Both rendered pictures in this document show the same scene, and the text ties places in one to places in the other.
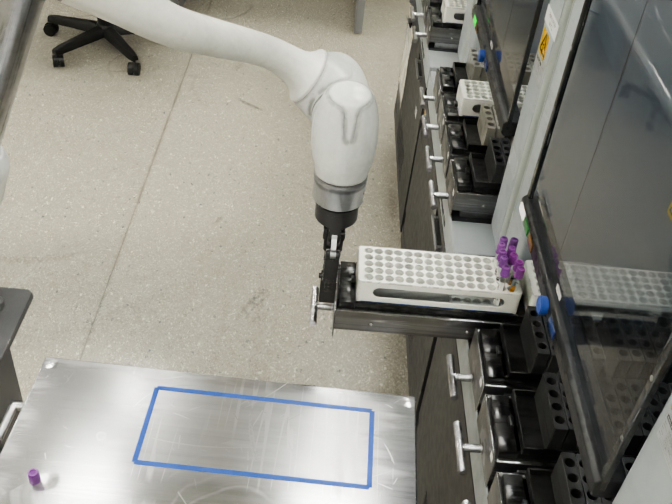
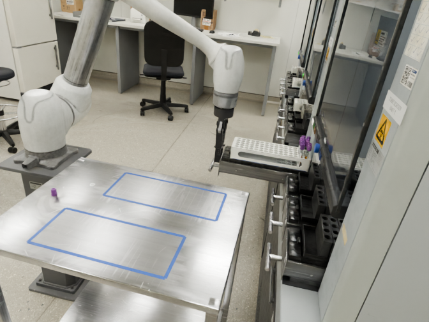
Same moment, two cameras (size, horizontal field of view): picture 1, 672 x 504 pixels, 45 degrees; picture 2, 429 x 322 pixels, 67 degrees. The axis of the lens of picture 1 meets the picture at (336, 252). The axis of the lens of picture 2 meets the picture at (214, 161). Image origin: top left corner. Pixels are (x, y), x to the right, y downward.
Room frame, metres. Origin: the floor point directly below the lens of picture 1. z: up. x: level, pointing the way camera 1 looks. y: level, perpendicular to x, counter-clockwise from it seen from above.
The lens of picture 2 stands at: (-0.02, -0.20, 1.38)
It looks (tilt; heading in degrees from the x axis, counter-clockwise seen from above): 28 degrees down; 11
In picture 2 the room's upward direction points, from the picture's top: 6 degrees clockwise
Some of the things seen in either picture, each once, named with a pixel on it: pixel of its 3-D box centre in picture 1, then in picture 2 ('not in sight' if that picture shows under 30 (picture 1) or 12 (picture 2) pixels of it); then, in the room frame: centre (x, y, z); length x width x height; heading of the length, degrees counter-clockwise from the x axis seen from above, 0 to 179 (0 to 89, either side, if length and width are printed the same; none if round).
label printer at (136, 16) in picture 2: not in sight; (138, 15); (4.22, 1.83, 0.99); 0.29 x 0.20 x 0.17; 11
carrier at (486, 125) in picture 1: (486, 126); (304, 112); (1.69, -0.32, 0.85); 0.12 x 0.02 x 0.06; 3
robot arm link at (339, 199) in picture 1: (339, 186); (225, 98); (1.13, 0.01, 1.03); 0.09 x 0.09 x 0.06
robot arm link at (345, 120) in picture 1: (345, 127); (228, 68); (1.14, 0.01, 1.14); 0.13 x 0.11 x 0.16; 8
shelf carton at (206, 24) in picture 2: not in sight; (209, 19); (4.44, 0.95, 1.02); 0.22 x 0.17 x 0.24; 2
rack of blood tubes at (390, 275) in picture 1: (436, 282); (269, 154); (1.13, -0.19, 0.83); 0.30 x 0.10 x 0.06; 92
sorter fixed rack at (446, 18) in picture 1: (490, 14); (313, 85); (2.41, -0.39, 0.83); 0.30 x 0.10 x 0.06; 93
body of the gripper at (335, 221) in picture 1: (335, 220); (223, 117); (1.12, 0.01, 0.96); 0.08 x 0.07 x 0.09; 3
